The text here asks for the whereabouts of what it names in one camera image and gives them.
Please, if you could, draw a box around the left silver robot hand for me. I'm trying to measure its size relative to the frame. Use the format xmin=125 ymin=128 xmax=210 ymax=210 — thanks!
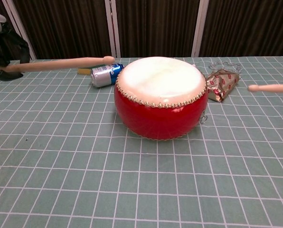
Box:
xmin=0 ymin=10 xmax=31 ymax=82

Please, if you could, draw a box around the wooden drumstick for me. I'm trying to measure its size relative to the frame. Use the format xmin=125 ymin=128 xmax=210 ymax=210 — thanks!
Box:
xmin=0 ymin=56 xmax=115 ymax=73
xmin=247 ymin=83 xmax=283 ymax=94

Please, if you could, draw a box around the red drum with white skin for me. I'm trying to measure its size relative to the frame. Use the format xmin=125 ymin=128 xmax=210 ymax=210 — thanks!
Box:
xmin=113 ymin=56 xmax=209 ymax=141

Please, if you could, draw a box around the green grid tablecloth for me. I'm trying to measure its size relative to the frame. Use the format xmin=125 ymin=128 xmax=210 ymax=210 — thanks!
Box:
xmin=0 ymin=56 xmax=283 ymax=228

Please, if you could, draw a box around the green and yellow sponge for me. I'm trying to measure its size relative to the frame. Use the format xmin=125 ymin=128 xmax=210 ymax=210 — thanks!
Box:
xmin=77 ymin=62 xmax=104 ymax=76

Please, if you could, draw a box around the blue and silver soda can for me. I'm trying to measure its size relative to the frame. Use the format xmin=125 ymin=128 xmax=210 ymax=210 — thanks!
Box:
xmin=90 ymin=63 xmax=125 ymax=88

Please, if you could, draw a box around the gold foil snack packet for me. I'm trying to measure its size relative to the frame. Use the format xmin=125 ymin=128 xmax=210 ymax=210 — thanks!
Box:
xmin=204 ymin=69 xmax=241 ymax=103

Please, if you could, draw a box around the white partition frame post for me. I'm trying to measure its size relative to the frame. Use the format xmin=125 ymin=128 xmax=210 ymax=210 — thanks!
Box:
xmin=191 ymin=0 xmax=209 ymax=58
xmin=2 ymin=0 xmax=37 ymax=60
xmin=104 ymin=0 xmax=121 ymax=58

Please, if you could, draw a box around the silver bead chain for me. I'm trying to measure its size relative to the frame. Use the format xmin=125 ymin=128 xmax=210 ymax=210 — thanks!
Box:
xmin=207 ymin=60 xmax=242 ymax=76

